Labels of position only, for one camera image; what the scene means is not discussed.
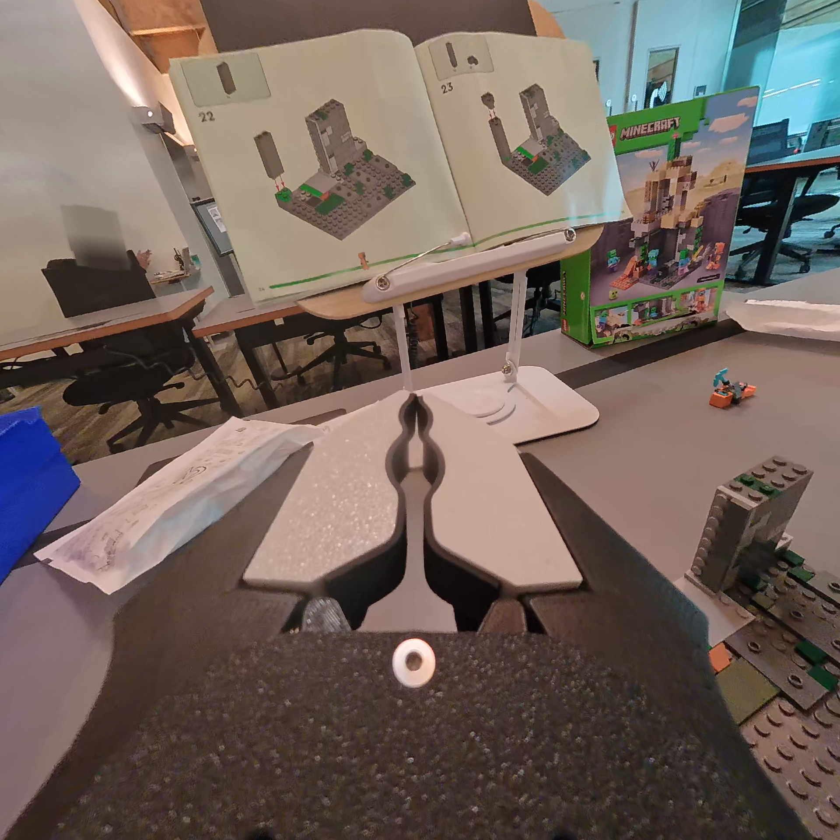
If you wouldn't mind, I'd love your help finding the wood-edged office table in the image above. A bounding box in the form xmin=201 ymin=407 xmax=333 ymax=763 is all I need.
xmin=0 ymin=285 xmax=240 ymax=421
xmin=738 ymin=146 xmax=840 ymax=286

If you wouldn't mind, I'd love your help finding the framed wall notice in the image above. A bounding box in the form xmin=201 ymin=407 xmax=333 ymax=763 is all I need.
xmin=190 ymin=197 xmax=235 ymax=258

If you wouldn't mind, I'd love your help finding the open instruction booklet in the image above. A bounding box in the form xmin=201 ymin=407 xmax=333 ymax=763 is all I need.
xmin=168 ymin=29 xmax=634 ymax=306

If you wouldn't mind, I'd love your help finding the blue storage bin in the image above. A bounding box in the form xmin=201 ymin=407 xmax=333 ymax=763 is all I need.
xmin=0 ymin=406 xmax=81 ymax=585

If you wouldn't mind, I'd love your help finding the white paper bag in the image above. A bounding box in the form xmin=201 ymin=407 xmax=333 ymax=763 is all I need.
xmin=725 ymin=298 xmax=840 ymax=342
xmin=33 ymin=420 xmax=324 ymax=596

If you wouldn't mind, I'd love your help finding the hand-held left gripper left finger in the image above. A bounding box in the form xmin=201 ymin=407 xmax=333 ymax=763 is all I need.
xmin=243 ymin=392 xmax=419 ymax=630

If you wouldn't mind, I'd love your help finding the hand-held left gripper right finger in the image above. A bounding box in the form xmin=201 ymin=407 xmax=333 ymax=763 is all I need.
xmin=419 ymin=395 xmax=586 ymax=630

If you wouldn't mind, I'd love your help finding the small toy minifigure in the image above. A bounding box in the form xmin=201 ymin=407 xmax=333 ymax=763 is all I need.
xmin=709 ymin=367 xmax=759 ymax=409

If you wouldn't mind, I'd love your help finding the green toy set box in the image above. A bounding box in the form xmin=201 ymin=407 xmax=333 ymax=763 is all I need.
xmin=560 ymin=85 xmax=761 ymax=349

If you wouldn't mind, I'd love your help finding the grey brick baseplate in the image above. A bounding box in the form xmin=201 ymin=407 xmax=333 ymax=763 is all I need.
xmin=709 ymin=545 xmax=840 ymax=840

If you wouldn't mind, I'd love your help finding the white book stand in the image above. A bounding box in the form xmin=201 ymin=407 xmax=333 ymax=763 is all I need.
xmin=295 ymin=0 xmax=601 ymax=446

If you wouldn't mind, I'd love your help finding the grey desk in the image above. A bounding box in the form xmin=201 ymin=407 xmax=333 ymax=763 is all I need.
xmin=0 ymin=266 xmax=840 ymax=840

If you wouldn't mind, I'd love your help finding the black office chair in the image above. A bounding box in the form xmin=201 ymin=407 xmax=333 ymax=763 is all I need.
xmin=727 ymin=176 xmax=840 ymax=280
xmin=41 ymin=252 xmax=201 ymax=455
xmin=262 ymin=315 xmax=395 ymax=398

